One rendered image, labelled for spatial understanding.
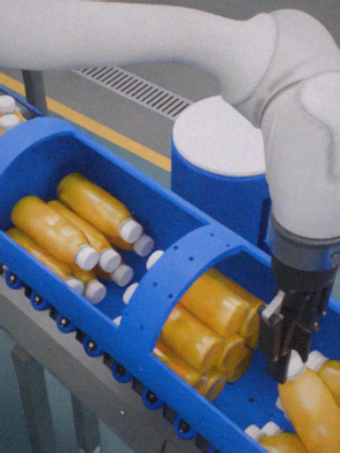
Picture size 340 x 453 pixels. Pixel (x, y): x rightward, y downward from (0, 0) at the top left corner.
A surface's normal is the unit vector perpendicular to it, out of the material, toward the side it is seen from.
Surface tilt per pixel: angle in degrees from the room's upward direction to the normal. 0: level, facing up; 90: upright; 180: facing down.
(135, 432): 70
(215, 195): 90
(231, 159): 0
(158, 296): 38
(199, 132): 0
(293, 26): 21
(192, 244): 3
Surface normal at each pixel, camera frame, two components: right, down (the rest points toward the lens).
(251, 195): 0.18, 0.70
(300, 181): -0.53, 0.57
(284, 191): -0.80, 0.45
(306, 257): -0.18, 0.71
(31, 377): 0.71, 0.50
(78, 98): 0.00, -0.70
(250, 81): -0.63, 0.20
